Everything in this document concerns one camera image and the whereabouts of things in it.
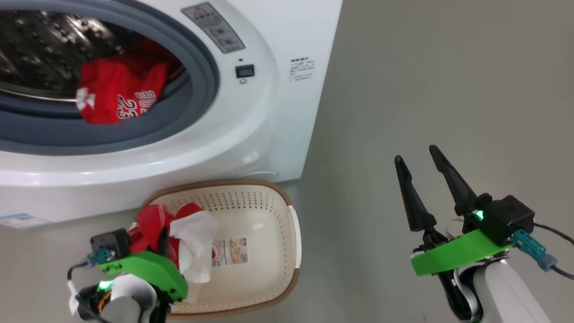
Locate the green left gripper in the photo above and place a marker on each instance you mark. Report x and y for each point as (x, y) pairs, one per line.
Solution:
(152, 269)

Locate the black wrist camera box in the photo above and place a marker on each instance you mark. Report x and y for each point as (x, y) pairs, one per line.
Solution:
(509, 217)
(111, 241)

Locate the cream perforated laundry basket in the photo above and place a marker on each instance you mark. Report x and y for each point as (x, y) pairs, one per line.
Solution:
(260, 215)

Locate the blue energy label sticker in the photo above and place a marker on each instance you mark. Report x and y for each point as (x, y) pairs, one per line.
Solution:
(22, 220)

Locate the white front-load washing machine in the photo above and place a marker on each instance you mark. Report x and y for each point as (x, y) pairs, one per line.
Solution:
(269, 112)

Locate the paper label in basket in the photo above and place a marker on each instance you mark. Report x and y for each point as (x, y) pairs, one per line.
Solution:
(231, 252)

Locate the grey warning sticker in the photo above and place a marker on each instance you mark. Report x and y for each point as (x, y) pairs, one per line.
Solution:
(214, 27)

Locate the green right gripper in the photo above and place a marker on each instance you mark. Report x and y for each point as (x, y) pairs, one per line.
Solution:
(457, 253)

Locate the red and white garment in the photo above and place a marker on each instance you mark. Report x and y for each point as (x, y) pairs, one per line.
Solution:
(193, 242)

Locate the red jersey with white print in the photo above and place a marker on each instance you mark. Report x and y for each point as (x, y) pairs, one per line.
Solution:
(121, 85)

